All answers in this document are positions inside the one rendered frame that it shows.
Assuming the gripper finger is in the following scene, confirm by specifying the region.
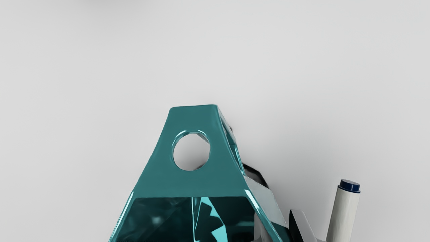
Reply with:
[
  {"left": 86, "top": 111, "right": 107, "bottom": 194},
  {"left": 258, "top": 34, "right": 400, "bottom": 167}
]
[{"left": 289, "top": 209, "right": 324, "bottom": 242}]

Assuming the teal faceted mug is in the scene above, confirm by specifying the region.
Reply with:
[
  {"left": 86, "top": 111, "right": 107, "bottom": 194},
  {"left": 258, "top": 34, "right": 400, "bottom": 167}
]
[{"left": 108, "top": 104, "right": 291, "bottom": 242}]

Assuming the white marker with blue cap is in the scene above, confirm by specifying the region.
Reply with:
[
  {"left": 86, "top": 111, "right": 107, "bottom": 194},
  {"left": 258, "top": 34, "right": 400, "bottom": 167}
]
[{"left": 325, "top": 179, "right": 361, "bottom": 242}]

